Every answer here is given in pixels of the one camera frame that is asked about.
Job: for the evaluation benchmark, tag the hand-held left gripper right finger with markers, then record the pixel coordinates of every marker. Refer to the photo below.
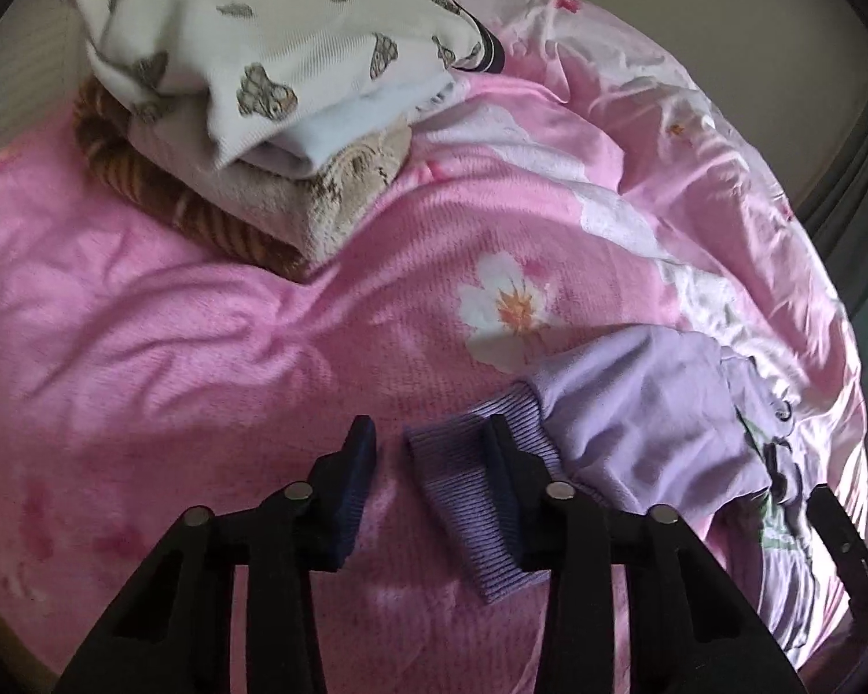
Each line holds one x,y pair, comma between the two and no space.
510,506

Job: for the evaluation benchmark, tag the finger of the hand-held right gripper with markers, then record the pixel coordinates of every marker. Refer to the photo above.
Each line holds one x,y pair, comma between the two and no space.
843,546

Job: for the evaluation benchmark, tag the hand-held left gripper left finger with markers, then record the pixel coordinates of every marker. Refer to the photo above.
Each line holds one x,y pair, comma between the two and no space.
351,491

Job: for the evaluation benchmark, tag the purple ribbed-cuff garment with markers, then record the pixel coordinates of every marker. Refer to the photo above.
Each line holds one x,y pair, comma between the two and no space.
644,405

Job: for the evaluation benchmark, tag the pink floral duvet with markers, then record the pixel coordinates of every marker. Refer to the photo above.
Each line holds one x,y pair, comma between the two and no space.
188,347

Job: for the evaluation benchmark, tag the beige fluffy garment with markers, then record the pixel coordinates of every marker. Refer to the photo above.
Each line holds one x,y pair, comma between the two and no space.
311,202

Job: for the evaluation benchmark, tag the brown striped garment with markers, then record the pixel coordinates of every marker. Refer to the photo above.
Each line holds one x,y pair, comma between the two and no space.
188,217

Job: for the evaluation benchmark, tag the pale grey folded garment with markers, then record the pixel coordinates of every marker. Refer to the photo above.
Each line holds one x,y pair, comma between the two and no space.
166,137

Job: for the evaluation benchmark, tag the white heart-print garment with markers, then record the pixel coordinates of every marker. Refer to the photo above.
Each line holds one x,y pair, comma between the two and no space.
296,29

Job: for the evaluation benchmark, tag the white slatted wardrobe door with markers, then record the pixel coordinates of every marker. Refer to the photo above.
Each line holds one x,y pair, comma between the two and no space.
22,87

